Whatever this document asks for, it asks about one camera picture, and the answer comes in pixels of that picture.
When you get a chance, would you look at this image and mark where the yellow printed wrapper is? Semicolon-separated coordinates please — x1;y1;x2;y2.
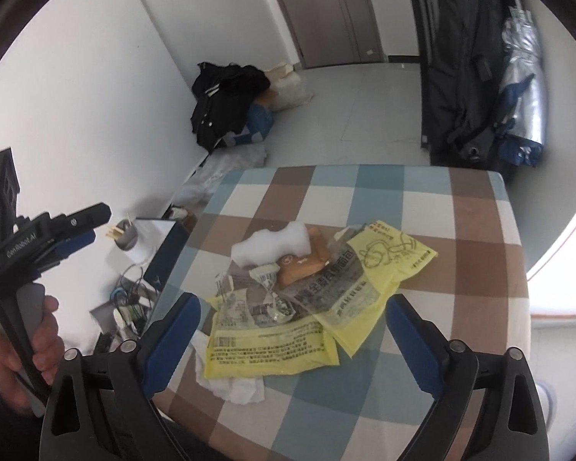
204;289;340;379

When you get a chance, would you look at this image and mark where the yellow plastic bag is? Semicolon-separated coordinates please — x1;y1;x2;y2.
311;221;438;357

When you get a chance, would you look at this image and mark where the person's left hand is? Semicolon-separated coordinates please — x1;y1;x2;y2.
0;294;64;416

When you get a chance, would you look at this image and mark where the grey pen holder cup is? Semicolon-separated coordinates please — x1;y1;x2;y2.
106;219;138;251

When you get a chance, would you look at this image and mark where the dark blue notebook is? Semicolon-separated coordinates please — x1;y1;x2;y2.
135;219;190;292

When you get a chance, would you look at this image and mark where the checkered tablecloth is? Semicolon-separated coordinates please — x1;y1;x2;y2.
155;166;531;460

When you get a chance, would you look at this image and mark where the clear plastic bag on floor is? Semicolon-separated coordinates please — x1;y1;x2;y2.
171;143;267;214

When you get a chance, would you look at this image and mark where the white foam piece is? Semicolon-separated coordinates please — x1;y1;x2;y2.
231;222;311;269

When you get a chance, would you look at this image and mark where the black clothes pile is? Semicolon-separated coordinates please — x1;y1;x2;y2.
190;61;271;153

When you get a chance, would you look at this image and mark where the blue box on floor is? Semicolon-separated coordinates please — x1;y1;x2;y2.
222;103;275;147

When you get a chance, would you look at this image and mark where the orange snack packet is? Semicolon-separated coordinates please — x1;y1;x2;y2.
278;226;331;288

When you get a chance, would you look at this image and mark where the beige paper bag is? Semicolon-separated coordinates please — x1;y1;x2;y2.
265;63;314;113

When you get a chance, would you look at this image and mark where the silver blue folded umbrella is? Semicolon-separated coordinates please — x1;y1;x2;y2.
495;7;547;167

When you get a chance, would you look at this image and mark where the black hanging backpack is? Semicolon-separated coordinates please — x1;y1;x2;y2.
427;0;514;169

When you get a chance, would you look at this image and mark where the grey entrance door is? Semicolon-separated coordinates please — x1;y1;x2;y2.
278;0;385;69

